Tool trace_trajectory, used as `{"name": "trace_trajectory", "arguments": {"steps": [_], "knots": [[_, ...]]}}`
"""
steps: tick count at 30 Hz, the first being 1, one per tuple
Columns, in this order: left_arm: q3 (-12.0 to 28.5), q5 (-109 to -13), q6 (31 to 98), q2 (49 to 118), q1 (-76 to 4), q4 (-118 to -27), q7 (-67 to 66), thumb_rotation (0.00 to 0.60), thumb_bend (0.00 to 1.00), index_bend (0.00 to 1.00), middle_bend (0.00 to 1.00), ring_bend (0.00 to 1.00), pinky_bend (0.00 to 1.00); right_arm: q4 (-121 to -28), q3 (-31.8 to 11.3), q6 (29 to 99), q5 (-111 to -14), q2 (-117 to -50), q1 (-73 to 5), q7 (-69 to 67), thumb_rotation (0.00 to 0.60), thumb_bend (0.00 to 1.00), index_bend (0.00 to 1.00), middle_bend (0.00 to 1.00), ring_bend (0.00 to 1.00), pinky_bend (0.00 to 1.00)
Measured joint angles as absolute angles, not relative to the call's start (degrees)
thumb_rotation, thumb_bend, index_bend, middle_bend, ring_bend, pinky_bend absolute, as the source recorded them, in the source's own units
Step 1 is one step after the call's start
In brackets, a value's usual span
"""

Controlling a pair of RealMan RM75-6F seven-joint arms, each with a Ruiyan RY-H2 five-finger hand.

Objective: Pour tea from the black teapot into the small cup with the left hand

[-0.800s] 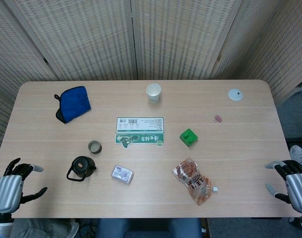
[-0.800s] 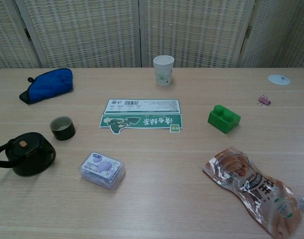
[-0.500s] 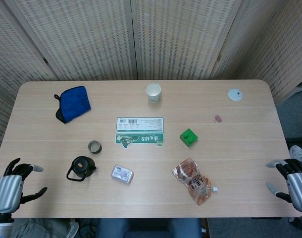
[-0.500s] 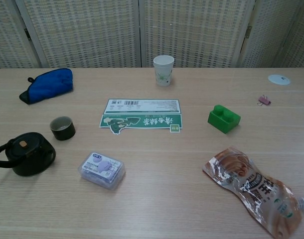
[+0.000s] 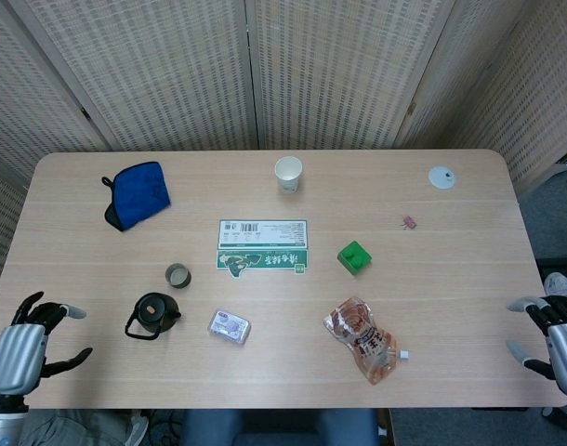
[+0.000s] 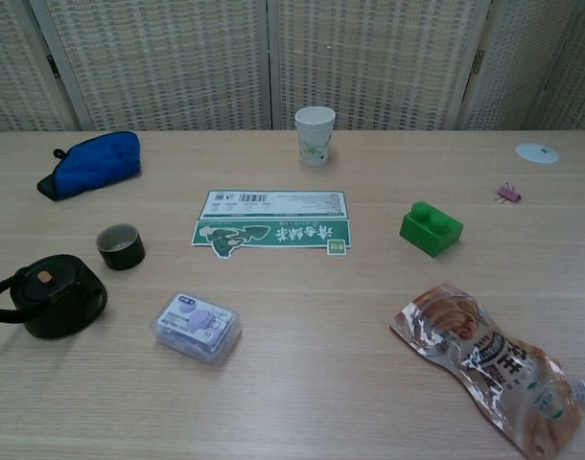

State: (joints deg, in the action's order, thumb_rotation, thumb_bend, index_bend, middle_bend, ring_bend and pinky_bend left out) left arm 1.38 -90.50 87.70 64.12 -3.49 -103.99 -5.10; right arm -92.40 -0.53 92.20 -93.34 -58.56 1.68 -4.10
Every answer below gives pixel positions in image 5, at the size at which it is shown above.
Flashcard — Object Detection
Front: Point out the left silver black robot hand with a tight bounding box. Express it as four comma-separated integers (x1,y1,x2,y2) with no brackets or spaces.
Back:
0,291,93,397

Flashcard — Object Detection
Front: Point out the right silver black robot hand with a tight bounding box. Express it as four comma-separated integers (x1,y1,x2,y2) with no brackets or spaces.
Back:
505,295,567,410

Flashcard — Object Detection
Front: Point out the black cast iron teapot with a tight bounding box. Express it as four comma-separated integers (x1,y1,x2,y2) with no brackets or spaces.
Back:
124,292,182,341

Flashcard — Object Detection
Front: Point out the dark ceramic tea cup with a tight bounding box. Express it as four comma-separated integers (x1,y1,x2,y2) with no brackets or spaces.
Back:
165,262,192,288

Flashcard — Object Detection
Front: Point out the white paper cup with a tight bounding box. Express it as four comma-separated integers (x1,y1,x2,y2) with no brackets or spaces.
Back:
273,156,304,195

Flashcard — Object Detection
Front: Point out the white black sneaker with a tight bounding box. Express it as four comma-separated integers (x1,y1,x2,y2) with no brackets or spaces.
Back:
543,272,567,304

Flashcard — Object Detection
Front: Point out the black floor stand bar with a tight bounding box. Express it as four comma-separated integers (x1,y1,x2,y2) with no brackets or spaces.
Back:
536,256,567,280

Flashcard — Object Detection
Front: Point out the grey sneaker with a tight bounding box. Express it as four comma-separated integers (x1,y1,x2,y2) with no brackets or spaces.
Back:
124,411,151,446

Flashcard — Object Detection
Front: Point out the orange spout drink pouch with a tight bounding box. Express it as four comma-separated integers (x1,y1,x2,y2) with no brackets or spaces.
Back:
323,295,413,387

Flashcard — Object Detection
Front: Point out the blue cloth pot holder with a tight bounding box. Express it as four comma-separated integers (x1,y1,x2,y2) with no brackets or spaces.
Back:
100,161,172,233

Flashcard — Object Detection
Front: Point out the white round table grommet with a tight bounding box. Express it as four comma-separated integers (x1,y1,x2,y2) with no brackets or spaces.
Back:
428,165,459,190

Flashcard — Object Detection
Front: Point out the small plastic wrapped packet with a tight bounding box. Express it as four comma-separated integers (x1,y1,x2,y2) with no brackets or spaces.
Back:
207,308,253,346

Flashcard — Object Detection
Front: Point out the green toy building brick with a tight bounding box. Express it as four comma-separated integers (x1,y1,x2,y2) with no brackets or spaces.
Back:
336,240,374,278

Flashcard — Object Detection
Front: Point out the blue seat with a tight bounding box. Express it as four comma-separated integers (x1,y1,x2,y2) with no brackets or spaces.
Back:
178,408,382,446

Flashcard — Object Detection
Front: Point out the green tea packaging card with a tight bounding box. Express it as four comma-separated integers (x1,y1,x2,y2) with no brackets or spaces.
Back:
215,249,310,280

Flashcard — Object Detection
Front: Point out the woven folding screen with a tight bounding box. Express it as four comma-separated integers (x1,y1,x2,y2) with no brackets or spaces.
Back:
0,0,567,317

